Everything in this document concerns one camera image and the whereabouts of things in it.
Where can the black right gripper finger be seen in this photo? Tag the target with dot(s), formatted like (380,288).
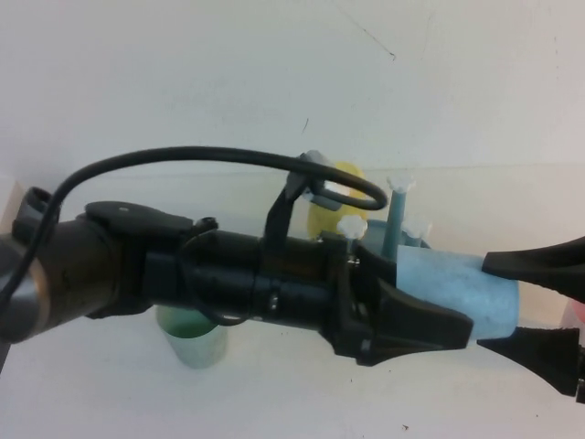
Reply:
(548,267)
(539,352)

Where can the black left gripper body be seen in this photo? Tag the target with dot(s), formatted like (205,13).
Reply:
(301,283)

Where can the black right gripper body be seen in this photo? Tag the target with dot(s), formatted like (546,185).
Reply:
(581,370)

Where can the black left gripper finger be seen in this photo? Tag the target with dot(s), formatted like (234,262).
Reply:
(375,265)
(420,324)

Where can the blue marbled cup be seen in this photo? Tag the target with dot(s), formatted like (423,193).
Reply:
(448,292)

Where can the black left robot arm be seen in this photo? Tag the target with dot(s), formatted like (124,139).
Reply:
(91,274)

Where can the pink marbled cup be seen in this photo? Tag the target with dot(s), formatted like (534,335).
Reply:
(578,315)

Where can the blue cup stand with pegs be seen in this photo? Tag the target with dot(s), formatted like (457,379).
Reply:
(396,215)

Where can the yellow marbled cup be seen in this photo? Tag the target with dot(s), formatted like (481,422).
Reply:
(329,219)

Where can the green marbled cup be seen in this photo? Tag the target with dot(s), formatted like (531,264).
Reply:
(201,347)

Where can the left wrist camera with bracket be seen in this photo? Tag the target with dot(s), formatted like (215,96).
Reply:
(276,224)

